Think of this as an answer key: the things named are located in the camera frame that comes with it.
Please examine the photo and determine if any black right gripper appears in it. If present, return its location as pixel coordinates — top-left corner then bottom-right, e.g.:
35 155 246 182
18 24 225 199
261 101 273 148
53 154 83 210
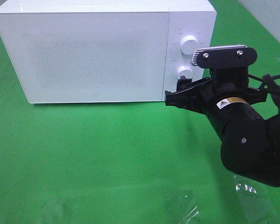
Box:
165 67 267 115

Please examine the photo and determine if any white microwave knob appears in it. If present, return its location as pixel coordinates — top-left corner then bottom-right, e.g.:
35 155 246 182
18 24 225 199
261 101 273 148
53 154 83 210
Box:
177 65 193 79
180 35 198 55

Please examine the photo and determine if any white microwave door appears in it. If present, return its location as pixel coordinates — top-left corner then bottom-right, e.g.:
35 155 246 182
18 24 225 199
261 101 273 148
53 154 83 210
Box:
0 12 169 104

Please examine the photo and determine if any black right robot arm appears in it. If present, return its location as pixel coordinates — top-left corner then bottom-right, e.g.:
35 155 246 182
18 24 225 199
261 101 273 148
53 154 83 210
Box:
165 68 280 187

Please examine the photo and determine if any white microwave oven body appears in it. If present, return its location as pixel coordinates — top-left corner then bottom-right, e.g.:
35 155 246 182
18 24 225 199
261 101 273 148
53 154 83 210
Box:
0 0 217 101

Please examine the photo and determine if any clear tape patch centre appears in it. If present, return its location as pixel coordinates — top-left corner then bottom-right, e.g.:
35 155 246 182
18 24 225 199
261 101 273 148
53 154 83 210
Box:
163 189 201 224

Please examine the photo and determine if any clear tape patch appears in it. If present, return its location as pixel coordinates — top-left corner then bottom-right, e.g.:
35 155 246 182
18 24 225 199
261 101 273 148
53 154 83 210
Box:
233 174 278 224
163 189 201 224

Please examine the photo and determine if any clear tape patch right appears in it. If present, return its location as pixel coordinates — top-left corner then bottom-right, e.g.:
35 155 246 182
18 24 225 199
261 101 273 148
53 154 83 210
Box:
233 174 278 224

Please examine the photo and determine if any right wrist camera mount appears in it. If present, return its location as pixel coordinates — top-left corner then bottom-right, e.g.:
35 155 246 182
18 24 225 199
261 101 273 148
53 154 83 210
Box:
191 45 258 69

